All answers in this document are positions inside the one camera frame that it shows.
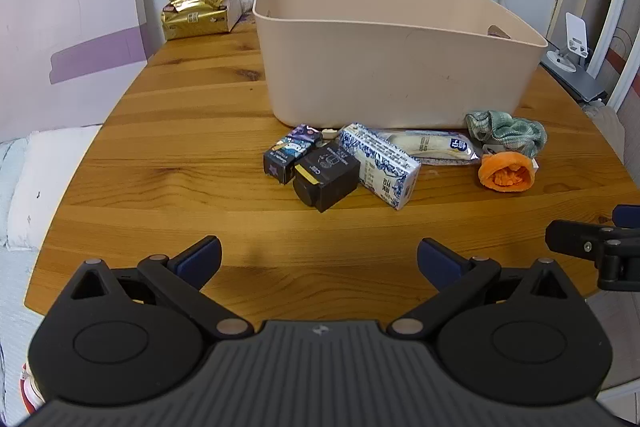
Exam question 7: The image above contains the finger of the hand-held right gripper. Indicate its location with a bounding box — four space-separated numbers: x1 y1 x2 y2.
545 205 640 292

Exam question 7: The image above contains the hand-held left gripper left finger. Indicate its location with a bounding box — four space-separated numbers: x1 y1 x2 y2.
68 235 254 339

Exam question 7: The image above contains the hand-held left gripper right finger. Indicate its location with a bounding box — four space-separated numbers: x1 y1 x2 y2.
391 238 576 339

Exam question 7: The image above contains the blue white patterned carton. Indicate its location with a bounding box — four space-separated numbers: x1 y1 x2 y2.
339 123 422 211

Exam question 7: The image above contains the orange fuzzy sock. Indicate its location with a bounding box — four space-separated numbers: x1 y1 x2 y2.
478 150 536 193

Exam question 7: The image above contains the clear bread packet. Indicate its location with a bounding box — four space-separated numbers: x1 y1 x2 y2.
376 129 484 167

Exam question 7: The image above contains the small purple patterned box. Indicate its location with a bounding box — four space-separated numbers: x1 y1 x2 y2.
263 124 323 185

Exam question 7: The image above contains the black cardboard box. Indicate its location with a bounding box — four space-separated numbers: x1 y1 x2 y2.
293 144 361 213

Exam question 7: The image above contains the green plaid sock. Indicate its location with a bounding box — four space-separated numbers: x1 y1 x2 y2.
465 109 548 158

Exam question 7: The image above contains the beige plastic storage bin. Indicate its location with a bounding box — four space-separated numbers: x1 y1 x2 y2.
252 0 549 130

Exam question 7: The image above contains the white pillow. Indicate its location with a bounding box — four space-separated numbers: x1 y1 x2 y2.
7 125 103 251

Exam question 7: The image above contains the grey laptop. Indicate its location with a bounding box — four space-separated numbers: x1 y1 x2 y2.
540 52 609 102

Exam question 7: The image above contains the white phone stand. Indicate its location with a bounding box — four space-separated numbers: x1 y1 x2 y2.
546 12 592 72

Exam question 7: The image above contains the white shelf unit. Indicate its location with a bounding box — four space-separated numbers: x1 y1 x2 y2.
582 0 640 108

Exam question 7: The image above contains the gold foil packet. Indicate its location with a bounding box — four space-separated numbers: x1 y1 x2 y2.
161 0 230 42

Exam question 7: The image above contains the purple white headboard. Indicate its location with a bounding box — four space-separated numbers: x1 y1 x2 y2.
0 0 149 142

